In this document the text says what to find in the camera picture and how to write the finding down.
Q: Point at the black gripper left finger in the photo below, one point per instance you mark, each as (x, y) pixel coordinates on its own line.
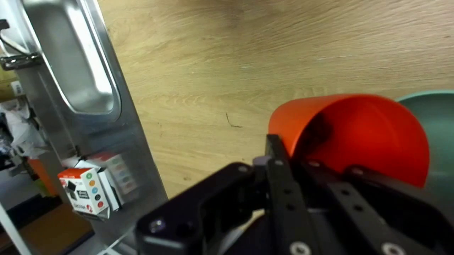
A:
(246, 208)

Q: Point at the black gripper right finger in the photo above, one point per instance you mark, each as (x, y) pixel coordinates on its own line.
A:
(378, 213)

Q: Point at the chrome faucet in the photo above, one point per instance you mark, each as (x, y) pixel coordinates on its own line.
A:
(16, 57)

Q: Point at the stainless steel sink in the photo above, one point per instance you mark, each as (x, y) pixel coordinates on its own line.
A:
(132, 157)

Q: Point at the teal bowl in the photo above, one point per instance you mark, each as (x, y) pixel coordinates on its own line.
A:
(440, 137)

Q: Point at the small white printed box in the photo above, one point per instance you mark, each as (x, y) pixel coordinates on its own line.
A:
(87, 192)

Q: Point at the orange plastic cup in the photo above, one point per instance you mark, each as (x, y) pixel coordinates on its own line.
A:
(369, 137)

